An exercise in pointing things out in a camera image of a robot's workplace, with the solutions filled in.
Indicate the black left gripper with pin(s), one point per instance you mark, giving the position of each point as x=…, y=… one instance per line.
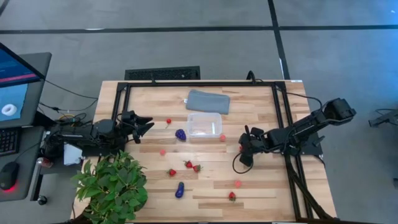
x=130, y=124

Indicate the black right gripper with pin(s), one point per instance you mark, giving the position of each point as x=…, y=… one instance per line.
x=252, y=144

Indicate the pink toy raspberry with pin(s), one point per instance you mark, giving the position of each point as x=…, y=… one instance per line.
x=238, y=183
x=222, y=137
x=162, y=152

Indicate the red toy cherry with stem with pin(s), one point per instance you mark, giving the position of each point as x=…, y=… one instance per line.
x=168, y=120

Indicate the purple toy grapes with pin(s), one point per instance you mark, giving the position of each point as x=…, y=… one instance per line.
x=180, y=134

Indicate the purple toy eggplant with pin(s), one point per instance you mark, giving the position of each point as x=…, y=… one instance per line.
x=179, y=190

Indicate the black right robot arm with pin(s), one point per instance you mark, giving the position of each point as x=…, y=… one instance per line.
x=311, y=124

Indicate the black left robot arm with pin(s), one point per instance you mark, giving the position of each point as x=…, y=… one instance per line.
x=77, y=135

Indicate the clear plastic tupperware container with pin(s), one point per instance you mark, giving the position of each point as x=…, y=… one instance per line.
x=204, y=125

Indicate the grey folded cloth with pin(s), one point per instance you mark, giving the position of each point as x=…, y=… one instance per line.
x=207, y=102

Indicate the green leafy plant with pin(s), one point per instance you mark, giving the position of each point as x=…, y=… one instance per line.
x=109, y=186

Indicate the red and silver object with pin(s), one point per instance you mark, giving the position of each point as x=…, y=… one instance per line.
x=45, y=162

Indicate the black round knob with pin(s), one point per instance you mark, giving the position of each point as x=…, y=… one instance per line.
x=42, y=200

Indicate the grey computer desk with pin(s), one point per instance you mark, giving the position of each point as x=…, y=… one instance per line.
x=26, y=174

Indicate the computer monitor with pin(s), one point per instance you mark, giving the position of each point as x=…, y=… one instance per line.
x=18, y=90

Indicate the black keyboard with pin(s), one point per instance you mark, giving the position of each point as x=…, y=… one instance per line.
x=8, y=141

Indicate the black equipment on floor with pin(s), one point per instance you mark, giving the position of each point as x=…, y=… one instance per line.
x=385, y=119

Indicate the black computer mouse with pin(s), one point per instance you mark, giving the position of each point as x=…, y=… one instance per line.
x=8, y=175

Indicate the black metal table frame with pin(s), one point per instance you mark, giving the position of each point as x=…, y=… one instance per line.
x=202, y=84

